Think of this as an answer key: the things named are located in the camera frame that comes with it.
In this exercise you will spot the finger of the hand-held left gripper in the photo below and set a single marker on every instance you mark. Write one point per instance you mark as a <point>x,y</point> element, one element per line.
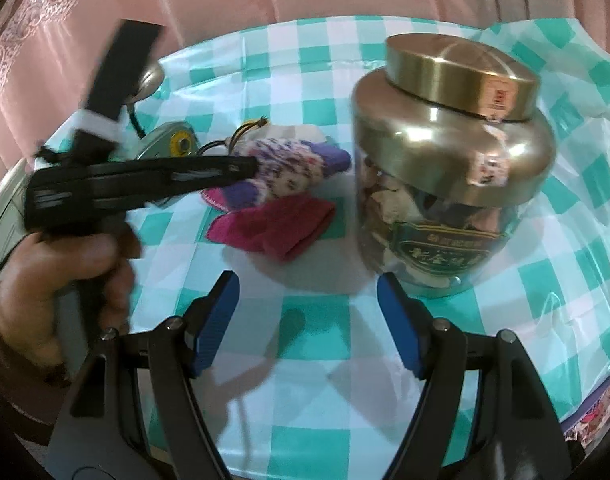
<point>205,166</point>
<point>195,184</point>

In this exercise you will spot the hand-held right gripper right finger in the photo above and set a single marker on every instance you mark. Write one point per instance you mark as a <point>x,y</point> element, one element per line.
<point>396,326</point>

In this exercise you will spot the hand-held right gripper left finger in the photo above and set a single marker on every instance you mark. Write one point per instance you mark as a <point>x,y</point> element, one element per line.
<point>215,326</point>

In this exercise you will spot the floral patterned sock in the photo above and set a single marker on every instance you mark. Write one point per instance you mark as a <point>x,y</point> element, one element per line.
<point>285,170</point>

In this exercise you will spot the purple-trimmed fabric storage box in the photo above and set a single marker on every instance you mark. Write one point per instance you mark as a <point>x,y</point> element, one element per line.
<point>585,408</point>

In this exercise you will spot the person's left forearm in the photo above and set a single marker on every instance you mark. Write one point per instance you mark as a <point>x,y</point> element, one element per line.
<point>10,390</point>

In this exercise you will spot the person's left hand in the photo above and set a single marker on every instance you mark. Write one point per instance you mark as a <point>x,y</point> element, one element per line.
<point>30,290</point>

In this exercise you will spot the pink scalloped cloth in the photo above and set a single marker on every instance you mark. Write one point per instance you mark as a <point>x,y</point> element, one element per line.
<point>215,198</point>

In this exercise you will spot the white cabinet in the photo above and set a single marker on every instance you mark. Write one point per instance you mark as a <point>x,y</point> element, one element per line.
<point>10,200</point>

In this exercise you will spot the green white checked tablecloth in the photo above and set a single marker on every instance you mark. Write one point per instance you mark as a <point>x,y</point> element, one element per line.
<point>315,320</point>

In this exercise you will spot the magenta sock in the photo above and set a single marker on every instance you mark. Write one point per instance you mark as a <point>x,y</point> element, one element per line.
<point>275,225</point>

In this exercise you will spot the small brass round ornament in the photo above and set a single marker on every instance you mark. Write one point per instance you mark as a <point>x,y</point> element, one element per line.
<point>152,82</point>

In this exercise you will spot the pink lace patterned curtain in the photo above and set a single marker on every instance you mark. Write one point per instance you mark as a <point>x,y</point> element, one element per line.
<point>15,45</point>

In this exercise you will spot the glass jar with gold lid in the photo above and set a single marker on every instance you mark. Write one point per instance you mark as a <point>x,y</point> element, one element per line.
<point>435,160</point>

